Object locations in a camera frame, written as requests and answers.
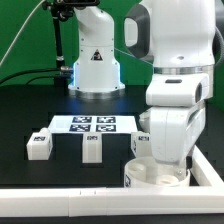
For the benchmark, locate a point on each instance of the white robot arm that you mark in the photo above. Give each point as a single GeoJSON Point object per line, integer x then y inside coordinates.
{"type": "Point", "coordinates": [177, 37]}

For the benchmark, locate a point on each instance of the white marker sheet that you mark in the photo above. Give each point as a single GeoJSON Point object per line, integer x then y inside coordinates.
{"type": "Point", "coordinates": [92, 123]}

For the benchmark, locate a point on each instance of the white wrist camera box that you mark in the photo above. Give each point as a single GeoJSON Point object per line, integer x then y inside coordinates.
{"type": "Point", "coordinates": [177, 90]}

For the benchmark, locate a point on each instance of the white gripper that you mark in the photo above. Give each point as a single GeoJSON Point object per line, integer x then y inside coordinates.
{"type": "Point", "coordinates": [173, 131]}

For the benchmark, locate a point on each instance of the white L-shaped barrier wall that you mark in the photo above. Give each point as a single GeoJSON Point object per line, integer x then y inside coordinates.
{"type": "Point", "coordinates": [206, 197]}

